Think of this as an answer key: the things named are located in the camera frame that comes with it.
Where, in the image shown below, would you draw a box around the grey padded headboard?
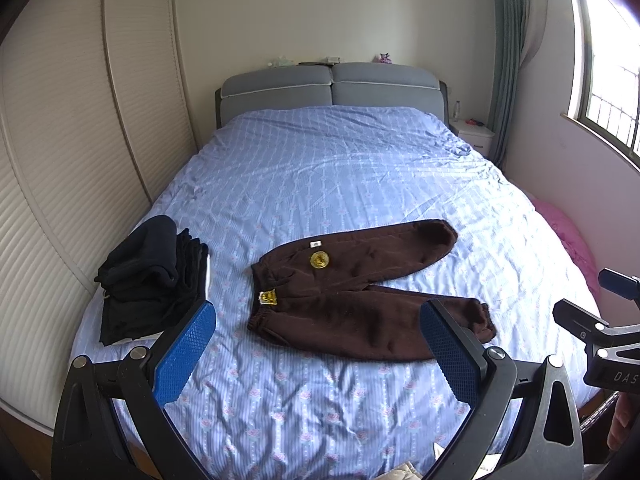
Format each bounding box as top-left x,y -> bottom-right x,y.
216,62 -> 449,128

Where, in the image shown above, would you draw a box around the black folded clothes stack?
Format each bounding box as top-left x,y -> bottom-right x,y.
94,214 -> 209,346

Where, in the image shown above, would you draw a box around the blue floral bed sheet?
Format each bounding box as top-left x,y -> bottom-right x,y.
69,104 -> 601,480

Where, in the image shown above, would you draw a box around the purple toy on headboard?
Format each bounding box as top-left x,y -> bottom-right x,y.
378,53 -> 393,64

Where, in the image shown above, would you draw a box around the green curtain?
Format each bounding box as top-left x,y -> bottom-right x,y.
488,0 -> 527,167

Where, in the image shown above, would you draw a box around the brown fleece pants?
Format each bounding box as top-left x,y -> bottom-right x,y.
246,218 -> 498,362

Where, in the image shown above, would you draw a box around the window with grille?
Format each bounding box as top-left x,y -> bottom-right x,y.
570,0 -> 639,167

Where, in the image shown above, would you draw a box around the white louvered wardrobe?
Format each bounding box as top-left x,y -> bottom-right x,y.
1,0 -> 198,434

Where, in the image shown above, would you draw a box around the white nightstand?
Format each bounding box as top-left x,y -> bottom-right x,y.
449,119 -> 495,158

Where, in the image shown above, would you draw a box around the right hand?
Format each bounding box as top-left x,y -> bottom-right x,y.
608,392 -> 639,452

